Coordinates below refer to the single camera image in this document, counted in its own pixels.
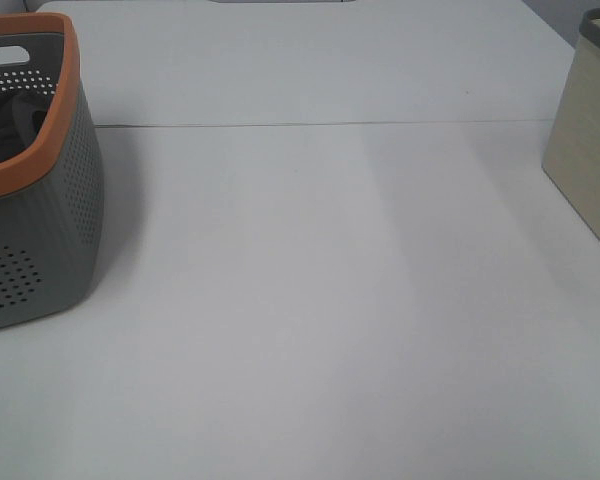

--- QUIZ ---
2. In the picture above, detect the dark navy towel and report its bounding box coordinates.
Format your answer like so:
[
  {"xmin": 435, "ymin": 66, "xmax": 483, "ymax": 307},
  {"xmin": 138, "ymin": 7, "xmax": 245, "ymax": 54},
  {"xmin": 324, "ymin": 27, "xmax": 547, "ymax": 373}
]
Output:
[{"xmin": 0, "ymin": 90, "xmax": 51, "ymax": 163}]

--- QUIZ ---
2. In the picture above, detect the grey basket with orange rim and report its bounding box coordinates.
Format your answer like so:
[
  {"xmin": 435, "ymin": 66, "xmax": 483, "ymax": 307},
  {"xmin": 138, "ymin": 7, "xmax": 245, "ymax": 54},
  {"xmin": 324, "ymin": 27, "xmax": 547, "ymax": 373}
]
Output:
[{"xmin": 0, "ymin": 13, "xmax": 104, "ymax": 329}]

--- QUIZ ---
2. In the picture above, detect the beige fabric storage box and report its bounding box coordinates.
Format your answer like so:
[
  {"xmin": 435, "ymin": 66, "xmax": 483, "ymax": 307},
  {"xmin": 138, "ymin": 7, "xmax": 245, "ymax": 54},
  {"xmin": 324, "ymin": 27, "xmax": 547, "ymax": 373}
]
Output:
[{"xmin": 542, "ymin": 8, "xmax": 600, "ymax": 241}]

